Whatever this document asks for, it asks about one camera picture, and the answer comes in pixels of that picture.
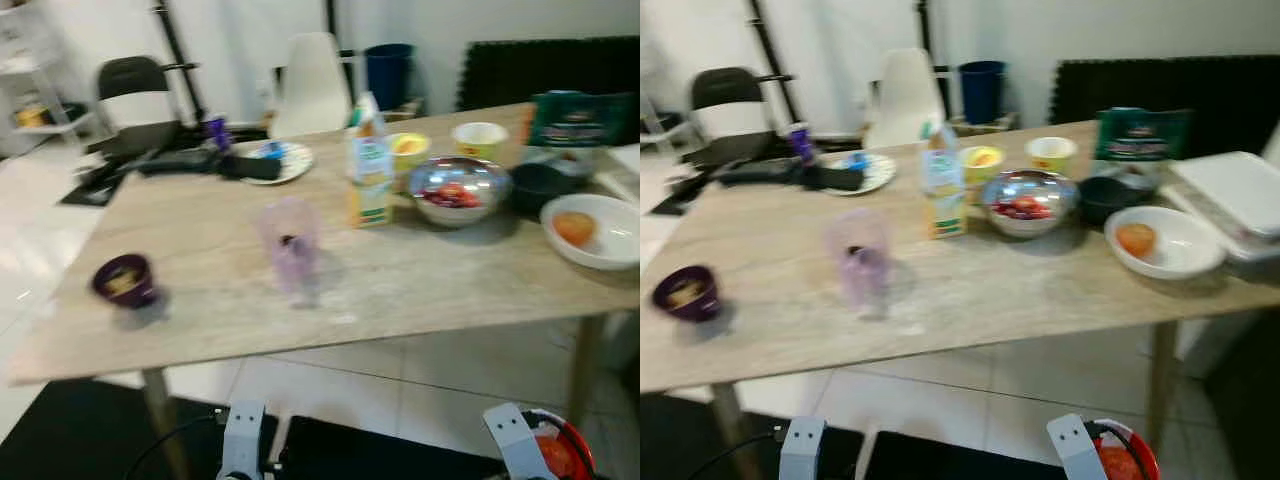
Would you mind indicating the large steel bowl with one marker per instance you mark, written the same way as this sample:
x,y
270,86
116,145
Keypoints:
x,y
1030,200
460,190

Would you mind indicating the juice carton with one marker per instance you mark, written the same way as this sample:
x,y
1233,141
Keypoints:
x,y
945,180
370,165

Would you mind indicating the dark purple cup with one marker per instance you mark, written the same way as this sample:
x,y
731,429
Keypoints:
x,y
125,282
688,293

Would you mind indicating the orange fruit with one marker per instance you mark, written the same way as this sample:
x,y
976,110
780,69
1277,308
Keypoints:
x,y
574,227
1135,238

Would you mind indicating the white plate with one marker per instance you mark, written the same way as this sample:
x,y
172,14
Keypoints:
x,y
295,160
880,172

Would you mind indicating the white plastic chair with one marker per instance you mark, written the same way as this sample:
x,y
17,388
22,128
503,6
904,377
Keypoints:
x,y
312,90
905,100

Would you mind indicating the light wooden table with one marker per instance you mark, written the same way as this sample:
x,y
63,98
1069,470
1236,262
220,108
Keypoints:
x,y
900,300
300,290

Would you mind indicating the black folding chair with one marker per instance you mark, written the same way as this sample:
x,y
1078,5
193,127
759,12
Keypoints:
x,y
135,100
730,110

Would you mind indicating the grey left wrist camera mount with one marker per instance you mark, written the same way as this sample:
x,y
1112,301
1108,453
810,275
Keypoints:
x,y
243,435
802,445

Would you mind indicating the white lidded plastic container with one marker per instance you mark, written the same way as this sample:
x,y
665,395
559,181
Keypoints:
x,y
625,162
1235,195

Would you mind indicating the black bowl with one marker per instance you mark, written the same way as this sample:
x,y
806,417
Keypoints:
x,y
540,185
1108,198

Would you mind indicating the flat black device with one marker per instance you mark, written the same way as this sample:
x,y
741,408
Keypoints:
x,y
755,175
175,162

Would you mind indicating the white bowl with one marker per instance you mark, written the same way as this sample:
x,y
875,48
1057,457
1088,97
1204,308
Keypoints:
x,y
615,238
1185,248

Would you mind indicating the black metal pole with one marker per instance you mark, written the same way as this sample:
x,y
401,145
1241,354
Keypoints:
x,y
925,30
178,45
772,50
335,40

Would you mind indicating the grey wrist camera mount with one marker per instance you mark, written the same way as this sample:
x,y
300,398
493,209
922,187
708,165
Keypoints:
x,y
1075,445
515,440
802,445
243,435

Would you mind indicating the purple can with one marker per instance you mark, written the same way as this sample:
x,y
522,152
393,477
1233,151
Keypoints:
x,y
217,130
800,143

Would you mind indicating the green snack bag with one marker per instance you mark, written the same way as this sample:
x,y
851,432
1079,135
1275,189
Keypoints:
x,y
1140,140
580,120

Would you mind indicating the black foam puzzle mat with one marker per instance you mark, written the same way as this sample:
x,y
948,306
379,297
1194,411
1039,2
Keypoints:
x,y
545,70
1150,90

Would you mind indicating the pink translucent jug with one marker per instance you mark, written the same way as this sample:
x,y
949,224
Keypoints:
x,y
860,260
290,250

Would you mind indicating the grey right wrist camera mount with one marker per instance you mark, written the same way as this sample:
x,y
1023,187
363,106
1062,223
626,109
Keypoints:
x,y
515,440
1075,445

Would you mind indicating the dark blue bucket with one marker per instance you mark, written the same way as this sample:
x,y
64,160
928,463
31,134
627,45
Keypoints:
x,y
982,90
388,75

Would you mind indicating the white shelf rack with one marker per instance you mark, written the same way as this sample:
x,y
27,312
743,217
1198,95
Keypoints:
x,y
655,120
30,80

